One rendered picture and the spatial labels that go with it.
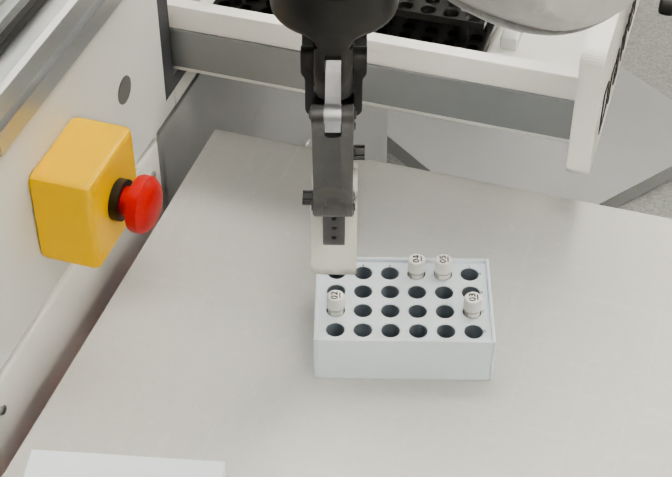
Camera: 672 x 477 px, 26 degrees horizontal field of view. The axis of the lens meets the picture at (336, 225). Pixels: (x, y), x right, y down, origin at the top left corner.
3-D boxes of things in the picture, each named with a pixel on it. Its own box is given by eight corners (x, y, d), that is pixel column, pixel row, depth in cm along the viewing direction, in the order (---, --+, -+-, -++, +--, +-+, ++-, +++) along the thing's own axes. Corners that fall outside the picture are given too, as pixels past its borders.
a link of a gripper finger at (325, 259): (357, 188, 93) (357, 195, 92) (356, 268, 97) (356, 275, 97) (310, 187, 93) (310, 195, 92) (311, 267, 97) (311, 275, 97)
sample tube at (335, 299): (344, 335, 104) (344, 289, 101) (344, 348, 103) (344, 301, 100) (327, 335, 104) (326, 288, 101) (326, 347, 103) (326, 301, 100)
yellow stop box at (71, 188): (150, 207, 103) (141, 126, 98) (108, 274, 98) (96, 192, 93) (84, 193, 104) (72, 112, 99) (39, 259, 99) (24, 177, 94)
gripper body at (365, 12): (401, -10, 79) (397, 126, 85) (399, -88, 85) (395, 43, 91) (263, -11, 79) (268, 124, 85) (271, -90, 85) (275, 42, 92)
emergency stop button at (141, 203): (170, 210, 100) (165, 165, 97) (147, 248, 97) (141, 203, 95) (129, 202, 101) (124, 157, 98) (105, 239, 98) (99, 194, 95)
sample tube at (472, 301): (477, 337, 104) (481, 290, 101) (478, 349, 103) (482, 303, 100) (460, 337, 104) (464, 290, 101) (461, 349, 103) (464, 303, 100)
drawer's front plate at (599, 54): (645, -21, 129) (664, -134, 122) (587, 179, 108) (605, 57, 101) (625, -24, 129) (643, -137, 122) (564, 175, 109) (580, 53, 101)
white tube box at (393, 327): (485, 295, 107) (488, 258, 105) (492, 380, 101) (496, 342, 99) (317, 293, 108) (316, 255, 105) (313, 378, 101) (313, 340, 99)
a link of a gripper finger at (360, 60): (367, 40, 86) (367, 51, 85) (364, 199, 92) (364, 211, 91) (301, 39, 86) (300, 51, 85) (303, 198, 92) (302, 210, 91)
